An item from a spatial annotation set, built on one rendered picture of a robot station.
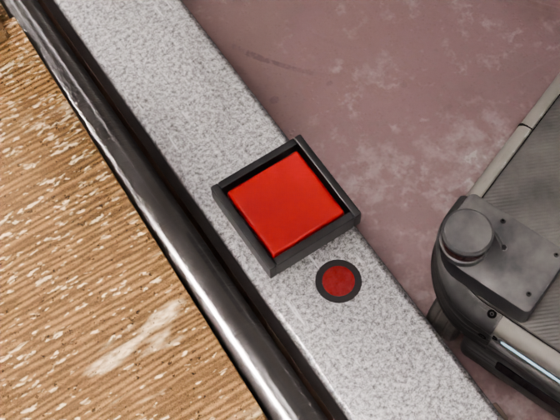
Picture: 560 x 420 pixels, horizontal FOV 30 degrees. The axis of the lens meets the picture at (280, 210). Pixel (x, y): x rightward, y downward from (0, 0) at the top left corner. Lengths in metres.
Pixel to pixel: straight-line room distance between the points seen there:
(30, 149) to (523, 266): 0.84
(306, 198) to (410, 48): 1.22
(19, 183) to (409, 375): 0.30
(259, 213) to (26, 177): 0.17
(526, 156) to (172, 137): 0.87
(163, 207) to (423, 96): 1.17
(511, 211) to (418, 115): 0.40
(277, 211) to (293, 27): 1.24
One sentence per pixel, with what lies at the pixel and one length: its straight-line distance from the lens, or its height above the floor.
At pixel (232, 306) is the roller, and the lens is 0.71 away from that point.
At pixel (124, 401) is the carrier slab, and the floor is 0.94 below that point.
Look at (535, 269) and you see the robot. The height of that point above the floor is 0.28.
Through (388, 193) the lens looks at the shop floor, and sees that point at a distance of 1.77.
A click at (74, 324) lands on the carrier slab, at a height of 0.94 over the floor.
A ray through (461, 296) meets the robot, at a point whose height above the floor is 0.24.
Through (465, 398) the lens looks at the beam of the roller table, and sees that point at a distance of 0.70.
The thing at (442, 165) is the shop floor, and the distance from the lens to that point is 1.81.
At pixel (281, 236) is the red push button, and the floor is 0.93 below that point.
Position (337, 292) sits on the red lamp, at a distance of 0.71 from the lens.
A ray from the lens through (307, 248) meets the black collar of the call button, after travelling 0.71.
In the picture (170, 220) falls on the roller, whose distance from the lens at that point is 0.74.
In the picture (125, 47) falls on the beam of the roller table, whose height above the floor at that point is 0.91.
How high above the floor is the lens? 1.58
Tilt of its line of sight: 64 degrees down
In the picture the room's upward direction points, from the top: 2 degrees counter-clockwise
